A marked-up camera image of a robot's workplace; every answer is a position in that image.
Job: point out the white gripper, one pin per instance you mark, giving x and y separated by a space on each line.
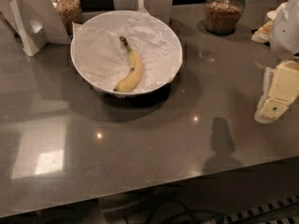
286 32

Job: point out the yellow banana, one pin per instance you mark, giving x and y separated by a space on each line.
135 72

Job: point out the white bowl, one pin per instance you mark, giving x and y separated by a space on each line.
81 62

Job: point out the right glass jar of grains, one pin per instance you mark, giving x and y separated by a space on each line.
222 16

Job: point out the glass jar of grains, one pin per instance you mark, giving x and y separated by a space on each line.
70 12
222 16

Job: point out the black white striped strip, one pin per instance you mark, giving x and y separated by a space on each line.
283 211

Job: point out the white crumpled paper liner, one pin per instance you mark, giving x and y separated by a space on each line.
99 53

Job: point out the left glass jar of grains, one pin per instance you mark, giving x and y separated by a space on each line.
70 12

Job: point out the small white folded card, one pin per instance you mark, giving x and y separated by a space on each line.
30 28

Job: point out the large white board left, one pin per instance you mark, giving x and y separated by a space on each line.
45 11

